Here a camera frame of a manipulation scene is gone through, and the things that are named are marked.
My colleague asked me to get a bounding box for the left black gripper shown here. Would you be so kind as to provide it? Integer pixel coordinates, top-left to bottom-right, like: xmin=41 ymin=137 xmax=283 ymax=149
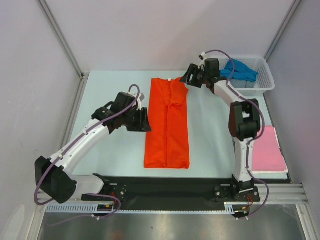
xmin=122 ymin=107 xmax=152 ymax=132

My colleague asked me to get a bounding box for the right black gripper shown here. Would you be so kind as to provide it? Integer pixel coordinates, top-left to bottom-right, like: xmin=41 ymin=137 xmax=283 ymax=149
xmin=180 ymin=63 xmax=210 ymax=88

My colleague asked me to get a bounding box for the orange t shirt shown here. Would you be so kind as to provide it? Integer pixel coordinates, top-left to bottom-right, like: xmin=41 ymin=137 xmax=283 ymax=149
xmin=144 ymin=77 xmax=190 ymax=169

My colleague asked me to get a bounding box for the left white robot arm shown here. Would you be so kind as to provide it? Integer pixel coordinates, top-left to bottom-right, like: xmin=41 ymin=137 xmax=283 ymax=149
xmin=34 ymin=91 xmax=152 ymax=205

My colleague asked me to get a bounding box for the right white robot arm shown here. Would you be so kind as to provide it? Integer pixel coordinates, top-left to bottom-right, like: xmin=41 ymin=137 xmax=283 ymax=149
xmin=180 ymin=58 xmax=264 ymax=202

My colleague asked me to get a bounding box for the grey t shirt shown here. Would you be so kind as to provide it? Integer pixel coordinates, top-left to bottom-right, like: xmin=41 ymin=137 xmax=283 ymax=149
xmin=230 ymin=79 xmax=256 ymax=89

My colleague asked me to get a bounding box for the blue t shirt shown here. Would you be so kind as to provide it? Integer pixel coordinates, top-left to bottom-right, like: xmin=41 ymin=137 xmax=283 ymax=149
xmin=220 ymin=59 xmax=258 ymax=82

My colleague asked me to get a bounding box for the white plastic basket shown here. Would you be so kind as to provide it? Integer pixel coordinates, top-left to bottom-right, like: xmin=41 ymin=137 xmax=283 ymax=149
xmin=232 ymin=55 xmax=275 ymax=96

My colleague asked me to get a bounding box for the pink folded t shirt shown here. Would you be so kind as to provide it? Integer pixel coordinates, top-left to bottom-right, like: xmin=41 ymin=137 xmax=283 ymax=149
xmin=252 ymin=125 xmax=289 ymax=172

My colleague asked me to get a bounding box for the white folded t shirt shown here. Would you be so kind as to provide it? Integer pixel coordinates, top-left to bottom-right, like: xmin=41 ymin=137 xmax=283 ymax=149
xmin=252 ymin=170 xmax=288 ymax=180

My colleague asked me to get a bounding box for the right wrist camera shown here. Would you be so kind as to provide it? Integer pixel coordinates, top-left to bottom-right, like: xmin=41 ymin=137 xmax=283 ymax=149
xmin=198 ymin=52 xmax=207 ymax=66

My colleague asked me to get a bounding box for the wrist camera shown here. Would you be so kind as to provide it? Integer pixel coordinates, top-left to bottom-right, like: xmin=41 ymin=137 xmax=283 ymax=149
xmin=128 ymin=92 xmax=145 ymax=111
xmin=198 ymin=52 xmax=207 ymax=66

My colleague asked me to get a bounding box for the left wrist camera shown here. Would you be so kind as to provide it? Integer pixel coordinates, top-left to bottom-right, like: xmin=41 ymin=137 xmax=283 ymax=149
xmin=128 ymin=92 xmax=145 ymax=111

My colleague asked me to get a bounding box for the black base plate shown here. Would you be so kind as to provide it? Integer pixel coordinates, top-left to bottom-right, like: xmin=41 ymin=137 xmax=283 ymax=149
xmin=81 ymin=175 xmax=266 ymax=212

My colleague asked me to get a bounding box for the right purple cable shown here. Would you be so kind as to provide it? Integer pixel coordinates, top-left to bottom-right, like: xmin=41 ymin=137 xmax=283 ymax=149
xmin=202 ymin=49 xmax=270 ymax=219

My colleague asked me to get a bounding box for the white cable duct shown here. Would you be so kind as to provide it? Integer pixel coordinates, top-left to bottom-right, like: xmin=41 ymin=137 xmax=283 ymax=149
xmin=45 ymin=202 xmax=250 ymax=217

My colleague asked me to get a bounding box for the right corner aluminium post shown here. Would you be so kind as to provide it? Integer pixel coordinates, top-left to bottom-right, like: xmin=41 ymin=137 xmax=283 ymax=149
xmin=264 ymin=0 xmax=304 ymax=62

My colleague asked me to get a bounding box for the corner aluminium post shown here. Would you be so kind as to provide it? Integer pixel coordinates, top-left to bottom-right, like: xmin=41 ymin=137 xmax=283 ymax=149
xmin=37 ymin=0 xmax=87 ymax=80
xmin=264 ymin=0 xmax=304 ymax=62

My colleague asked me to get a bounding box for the left corner aluminium post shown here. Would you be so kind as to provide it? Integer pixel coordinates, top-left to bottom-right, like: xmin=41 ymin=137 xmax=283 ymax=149
xmin=37 ymin=0 xmax=87 ymax=80

